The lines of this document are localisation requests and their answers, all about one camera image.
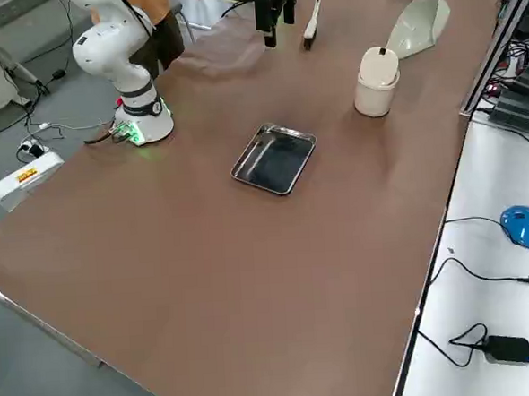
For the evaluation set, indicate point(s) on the beige plastic dustpan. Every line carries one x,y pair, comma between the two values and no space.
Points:
420,31

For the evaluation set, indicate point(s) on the rectangular metal tray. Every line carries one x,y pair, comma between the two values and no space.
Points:
273,161

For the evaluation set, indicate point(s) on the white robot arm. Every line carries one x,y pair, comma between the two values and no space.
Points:
112,54

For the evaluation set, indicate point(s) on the beige hand brush black bristles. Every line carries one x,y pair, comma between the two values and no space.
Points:
311,24

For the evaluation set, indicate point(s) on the person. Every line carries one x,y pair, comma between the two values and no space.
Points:
165,38

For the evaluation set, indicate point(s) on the beige lidded trash bin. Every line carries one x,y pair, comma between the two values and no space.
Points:
374,88

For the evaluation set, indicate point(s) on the white power strip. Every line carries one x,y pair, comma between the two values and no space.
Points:
32,149

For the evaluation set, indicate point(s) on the white box with yellow label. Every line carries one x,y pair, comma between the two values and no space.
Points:
25,181

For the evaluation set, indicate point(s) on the blue round lamp base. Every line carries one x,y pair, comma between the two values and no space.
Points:
527,227

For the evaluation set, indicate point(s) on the metal chair frame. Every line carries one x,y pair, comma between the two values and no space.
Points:
188,21

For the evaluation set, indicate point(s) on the aluminium profile post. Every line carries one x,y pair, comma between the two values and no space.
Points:
497,44

